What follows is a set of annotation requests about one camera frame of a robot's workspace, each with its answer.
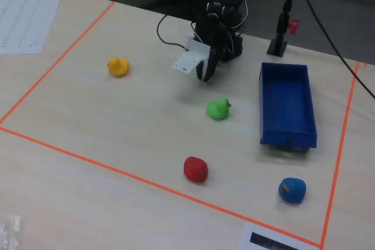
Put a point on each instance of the blue rubber duck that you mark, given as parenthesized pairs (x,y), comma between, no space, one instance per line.
(293,191)

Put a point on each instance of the red rubber duck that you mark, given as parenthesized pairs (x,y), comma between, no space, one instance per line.
(194,169)

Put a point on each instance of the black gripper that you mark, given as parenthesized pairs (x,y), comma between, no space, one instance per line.
(211,57)

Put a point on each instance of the orange tape outline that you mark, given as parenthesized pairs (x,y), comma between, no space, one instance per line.
(88,160)

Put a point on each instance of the yellow rubber duck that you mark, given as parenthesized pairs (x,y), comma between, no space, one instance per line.
(118,67)

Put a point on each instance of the clear plastic bag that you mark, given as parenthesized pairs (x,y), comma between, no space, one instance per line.
(10,232)

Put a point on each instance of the white paper with black bar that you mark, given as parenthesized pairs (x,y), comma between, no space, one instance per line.
(249,234)

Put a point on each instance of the blue plastic box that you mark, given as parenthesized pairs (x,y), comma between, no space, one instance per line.
(285,100)

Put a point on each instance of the green rubber duck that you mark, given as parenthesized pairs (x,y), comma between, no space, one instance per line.
(217,109)

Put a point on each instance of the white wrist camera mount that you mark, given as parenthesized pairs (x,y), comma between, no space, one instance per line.
(190,58)

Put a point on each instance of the black camera stand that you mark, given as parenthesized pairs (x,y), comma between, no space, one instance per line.
(276,46)

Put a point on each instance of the red clamp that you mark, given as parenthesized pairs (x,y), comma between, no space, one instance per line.
(294,26)

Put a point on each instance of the printed paper sheet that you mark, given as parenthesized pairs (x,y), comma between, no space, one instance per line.
(23,21)

